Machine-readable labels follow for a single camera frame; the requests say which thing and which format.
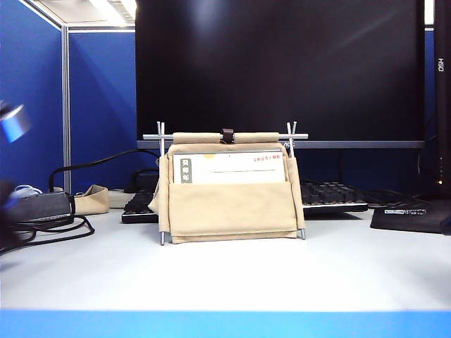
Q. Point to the brown leather clip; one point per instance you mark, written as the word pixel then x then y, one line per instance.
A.
pixel 227 135

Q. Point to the black keyboard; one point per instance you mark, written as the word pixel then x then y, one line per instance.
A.
pixel 334 197

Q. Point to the small beige canvas pouch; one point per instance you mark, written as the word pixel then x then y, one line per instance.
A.
pixel 93 202

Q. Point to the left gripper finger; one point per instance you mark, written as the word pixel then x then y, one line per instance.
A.
pixel 14 126

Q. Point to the beige canvas calendar stand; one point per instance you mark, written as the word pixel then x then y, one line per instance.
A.
pixel 229 211

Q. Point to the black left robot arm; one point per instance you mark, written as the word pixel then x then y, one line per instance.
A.
pixel 7 211

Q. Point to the cream calendar page card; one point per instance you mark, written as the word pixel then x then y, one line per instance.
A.
pixel 239 176

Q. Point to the black HSD monitor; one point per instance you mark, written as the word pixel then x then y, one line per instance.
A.
pixel 442 105

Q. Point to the grey adapter box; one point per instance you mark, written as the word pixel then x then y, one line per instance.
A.
pixel 42 207

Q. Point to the large black AOC monitor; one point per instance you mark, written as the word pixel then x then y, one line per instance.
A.
pixel 282 70

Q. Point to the aluminium partition frame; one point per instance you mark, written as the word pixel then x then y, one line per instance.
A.
pixel 66 105

